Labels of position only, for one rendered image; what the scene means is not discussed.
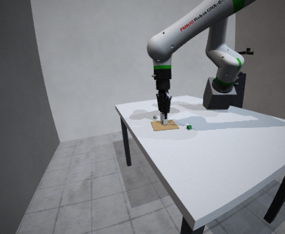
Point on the tan flat mat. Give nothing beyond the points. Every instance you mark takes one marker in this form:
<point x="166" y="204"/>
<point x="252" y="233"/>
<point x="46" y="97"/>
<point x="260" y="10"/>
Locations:
<point x="157" y="126"/>

